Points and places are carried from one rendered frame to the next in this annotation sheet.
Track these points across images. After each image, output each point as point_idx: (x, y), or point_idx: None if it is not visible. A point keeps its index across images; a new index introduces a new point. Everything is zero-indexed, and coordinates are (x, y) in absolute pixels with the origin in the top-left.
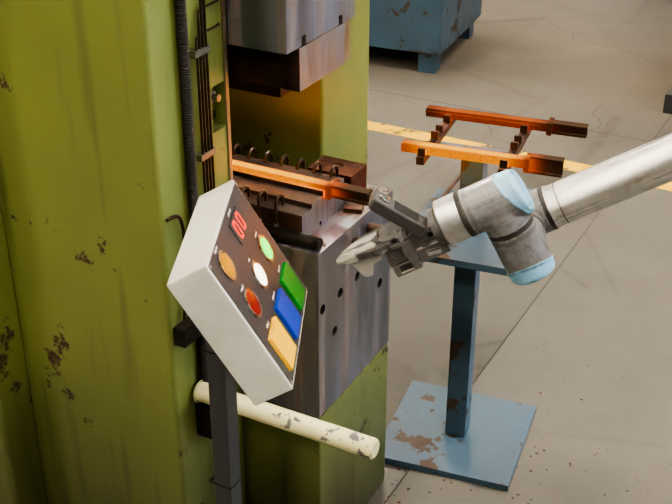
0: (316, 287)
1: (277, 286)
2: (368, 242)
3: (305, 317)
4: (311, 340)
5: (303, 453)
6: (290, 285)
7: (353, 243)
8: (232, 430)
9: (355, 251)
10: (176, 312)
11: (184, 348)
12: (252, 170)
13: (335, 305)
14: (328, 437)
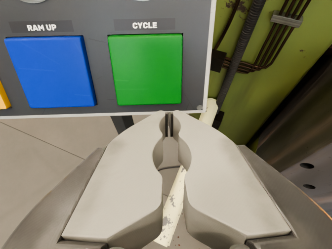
0: (318, 147)
1: (85, 33)
2: (186, 192)
3: (293, 151)
4: (279, 166)
5: None
6: (128, 62)
7: (215, 133)
8: (114, 117)
9: (134, 143)
10: (213, 38)
11: (212, 70)
12: None
13: (331, 180)
14: (168, 198)
